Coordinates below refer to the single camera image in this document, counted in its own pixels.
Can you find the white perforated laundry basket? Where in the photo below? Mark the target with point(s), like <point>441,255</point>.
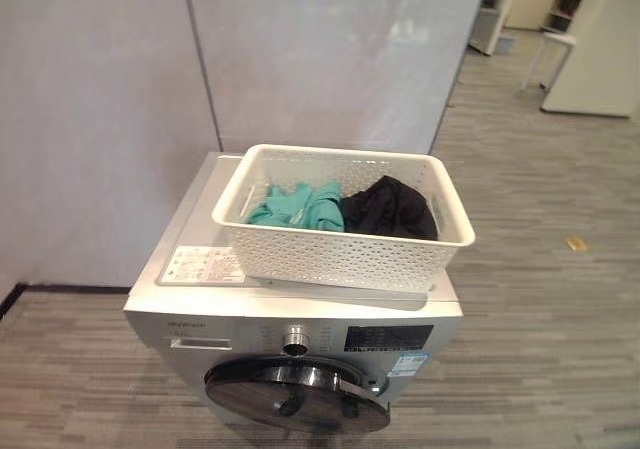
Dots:
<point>320,261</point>

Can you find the chrome washer control knob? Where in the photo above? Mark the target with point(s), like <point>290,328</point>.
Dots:
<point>296,342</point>

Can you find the black washer display panel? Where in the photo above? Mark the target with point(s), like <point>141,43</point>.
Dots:
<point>387,337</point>

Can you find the washer detergent drawer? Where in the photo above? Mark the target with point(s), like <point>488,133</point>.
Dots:
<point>200,342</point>

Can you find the round dark washer door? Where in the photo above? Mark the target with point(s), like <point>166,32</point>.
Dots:
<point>300,394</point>

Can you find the teal green garment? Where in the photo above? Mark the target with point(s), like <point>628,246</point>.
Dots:
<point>305,209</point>

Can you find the black garment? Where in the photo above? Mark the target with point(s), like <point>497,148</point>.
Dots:
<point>387,209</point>

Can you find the white instruction sticker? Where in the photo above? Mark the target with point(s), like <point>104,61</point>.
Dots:
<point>205,265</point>

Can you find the silver front-load washing machine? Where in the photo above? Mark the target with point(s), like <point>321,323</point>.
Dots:
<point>190,319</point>

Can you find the blue energy label sticker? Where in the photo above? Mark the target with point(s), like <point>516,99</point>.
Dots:
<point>415,364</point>

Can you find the small yellow floor object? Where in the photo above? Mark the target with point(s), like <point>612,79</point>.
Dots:
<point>575,243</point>

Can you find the white partition panel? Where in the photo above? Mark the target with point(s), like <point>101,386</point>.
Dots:
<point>492,11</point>

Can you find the white table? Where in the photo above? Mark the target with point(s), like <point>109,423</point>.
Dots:
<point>547,54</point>

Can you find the white cabinet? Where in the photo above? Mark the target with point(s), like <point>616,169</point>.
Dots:
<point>595,49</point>

